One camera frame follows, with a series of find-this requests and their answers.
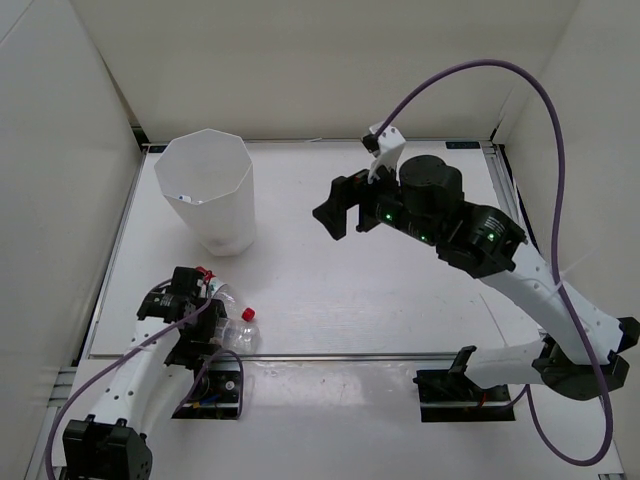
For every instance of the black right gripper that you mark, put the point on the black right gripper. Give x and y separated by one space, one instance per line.
349 192

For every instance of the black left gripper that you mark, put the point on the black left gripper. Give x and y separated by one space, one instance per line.
200 342

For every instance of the clear unlabelled plastic bottle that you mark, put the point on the clear unlabelled plastic bottle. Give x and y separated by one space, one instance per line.
189 200

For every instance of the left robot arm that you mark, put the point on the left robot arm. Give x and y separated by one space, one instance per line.
161 371

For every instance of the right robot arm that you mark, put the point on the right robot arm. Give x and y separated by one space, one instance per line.
580 354

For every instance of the white octagonal bin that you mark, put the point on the white octagonal bin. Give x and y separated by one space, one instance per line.
214 167

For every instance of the white cap crushed bottle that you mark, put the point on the white cap crushed bottle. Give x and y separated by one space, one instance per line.
237 335

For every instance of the red label plastic bottle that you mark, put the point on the red label plastic bottle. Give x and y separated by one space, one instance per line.
236 308

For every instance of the blue label sticker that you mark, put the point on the blue label sticker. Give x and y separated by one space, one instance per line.
462 145

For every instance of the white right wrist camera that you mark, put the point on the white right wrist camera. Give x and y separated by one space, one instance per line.
386 149

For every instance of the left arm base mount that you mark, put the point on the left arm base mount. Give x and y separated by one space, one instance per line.
218 396

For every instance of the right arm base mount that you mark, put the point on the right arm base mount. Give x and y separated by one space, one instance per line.
449 398

